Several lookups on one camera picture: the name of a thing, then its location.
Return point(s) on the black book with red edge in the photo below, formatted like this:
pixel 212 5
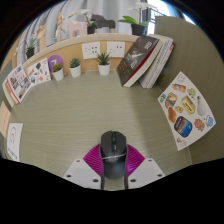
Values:
pixel 136 60

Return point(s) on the grey pleated curtain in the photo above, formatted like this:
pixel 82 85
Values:
pixel 110 8

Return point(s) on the purple round number disc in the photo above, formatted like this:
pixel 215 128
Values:
pixel 55 60

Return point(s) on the white printed mouse pad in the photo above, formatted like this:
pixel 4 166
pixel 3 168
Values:
pixel 15 141

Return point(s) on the dark-framed window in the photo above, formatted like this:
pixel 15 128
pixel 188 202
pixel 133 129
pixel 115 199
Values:
pixel 156 13

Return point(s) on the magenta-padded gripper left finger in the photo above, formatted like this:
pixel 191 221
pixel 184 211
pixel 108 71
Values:
pixel 91 163

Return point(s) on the pink wooden horse figure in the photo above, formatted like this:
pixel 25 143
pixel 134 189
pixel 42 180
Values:
pixel 76 28

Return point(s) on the red-spined picture-cover book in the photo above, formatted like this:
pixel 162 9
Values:
pixel 18 83

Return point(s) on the white wall socket plate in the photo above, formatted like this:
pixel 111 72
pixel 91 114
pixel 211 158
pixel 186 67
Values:
pixel 115 49
pixel 90 50

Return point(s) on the wooden artist mannequin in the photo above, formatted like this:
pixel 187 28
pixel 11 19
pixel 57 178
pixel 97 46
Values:
pixel 60 23

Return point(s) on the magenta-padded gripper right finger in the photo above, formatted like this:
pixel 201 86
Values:
pixel 136 163

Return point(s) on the food sticker sheet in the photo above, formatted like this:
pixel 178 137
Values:
pixel 186 110

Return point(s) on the white book with striped pages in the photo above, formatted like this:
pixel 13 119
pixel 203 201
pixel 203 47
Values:
pixel 163 58

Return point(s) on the white sticker sheet with objects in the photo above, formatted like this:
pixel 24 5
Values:
pixel 39 71

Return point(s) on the grey-green desk partition panel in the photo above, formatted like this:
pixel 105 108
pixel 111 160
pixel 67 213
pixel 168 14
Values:
pixel 196 50

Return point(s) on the dark wooden horse figure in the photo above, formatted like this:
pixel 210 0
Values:
pixel 105 23

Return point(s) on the light wooden desk shelf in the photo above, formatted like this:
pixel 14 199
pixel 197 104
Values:
pixel 66 50

